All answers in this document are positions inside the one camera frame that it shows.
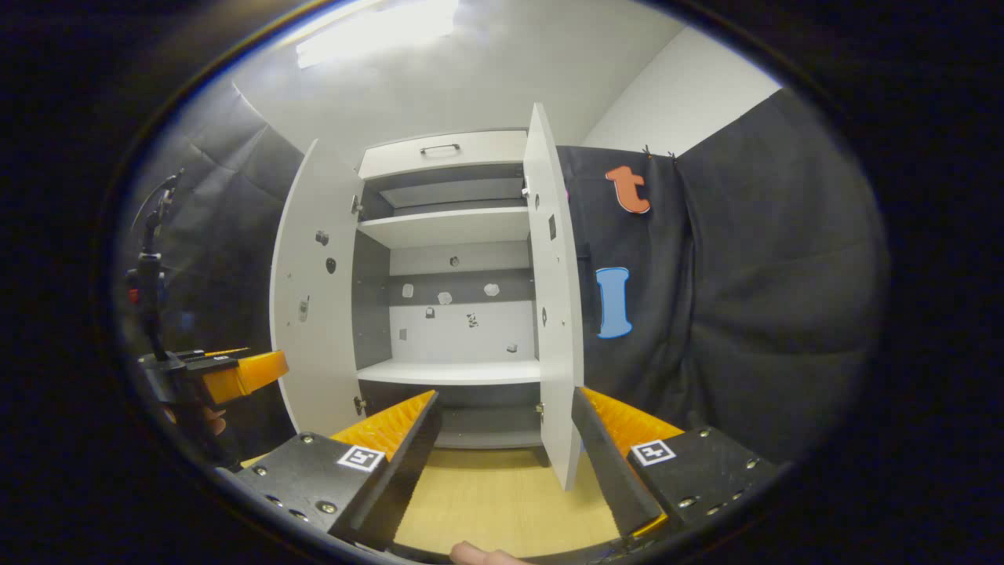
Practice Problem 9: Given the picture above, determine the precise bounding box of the beige cabinet drawer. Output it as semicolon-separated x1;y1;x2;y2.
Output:
358;129;528;180

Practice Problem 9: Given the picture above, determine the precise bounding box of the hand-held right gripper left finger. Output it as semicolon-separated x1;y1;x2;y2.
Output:
216;390;442;554

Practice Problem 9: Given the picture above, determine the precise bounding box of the black backdrop cloth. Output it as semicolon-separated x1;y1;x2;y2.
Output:
118;78;891;472

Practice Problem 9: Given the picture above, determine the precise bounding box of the double-door shoe cabinet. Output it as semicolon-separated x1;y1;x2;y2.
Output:
349;129;550;469

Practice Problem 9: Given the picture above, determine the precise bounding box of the shoe cabinet door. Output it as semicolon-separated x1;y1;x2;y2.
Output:
269;140;366;438
522;102;585;491

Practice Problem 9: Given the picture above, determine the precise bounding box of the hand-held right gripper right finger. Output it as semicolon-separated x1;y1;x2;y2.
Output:
571;386;781;550

